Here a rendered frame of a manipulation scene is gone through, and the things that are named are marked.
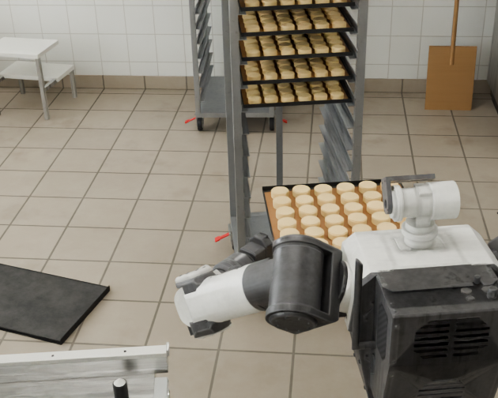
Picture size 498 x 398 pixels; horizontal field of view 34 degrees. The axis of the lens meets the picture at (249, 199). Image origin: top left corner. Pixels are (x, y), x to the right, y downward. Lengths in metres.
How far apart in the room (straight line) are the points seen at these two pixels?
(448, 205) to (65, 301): 2.47
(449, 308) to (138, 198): 3.22
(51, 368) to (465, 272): 0.99
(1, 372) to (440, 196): 1.09
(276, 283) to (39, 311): 2.31
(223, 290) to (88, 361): 0.53
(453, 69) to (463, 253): 4.01
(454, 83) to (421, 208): 4.05
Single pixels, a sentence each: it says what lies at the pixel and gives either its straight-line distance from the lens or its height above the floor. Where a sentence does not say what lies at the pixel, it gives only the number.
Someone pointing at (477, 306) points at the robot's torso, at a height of 1.33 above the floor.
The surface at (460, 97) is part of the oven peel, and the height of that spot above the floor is 0.09.
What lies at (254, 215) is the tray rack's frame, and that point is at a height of 0.15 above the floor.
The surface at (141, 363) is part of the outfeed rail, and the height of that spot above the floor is 0.87.
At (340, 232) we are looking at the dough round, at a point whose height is 1.02.
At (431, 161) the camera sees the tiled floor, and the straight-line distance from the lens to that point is 4.76.
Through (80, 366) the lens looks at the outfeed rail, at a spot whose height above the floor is 0.87.
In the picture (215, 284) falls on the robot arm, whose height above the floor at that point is 1.24.
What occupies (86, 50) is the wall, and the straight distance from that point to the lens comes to 5.86.
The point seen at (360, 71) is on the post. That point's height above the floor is 1.08.
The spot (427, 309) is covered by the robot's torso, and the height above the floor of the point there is 1.33.
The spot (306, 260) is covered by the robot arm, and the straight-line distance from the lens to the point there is 1.39.
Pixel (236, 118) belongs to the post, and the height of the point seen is 0.92.
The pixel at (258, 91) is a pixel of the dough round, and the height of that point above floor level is 0.97.
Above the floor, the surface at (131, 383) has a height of 0.84.
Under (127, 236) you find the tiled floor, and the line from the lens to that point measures 4.05.
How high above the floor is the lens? 2.10
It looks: 29 degrees down
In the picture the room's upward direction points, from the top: 2 degrees counter-clockwise
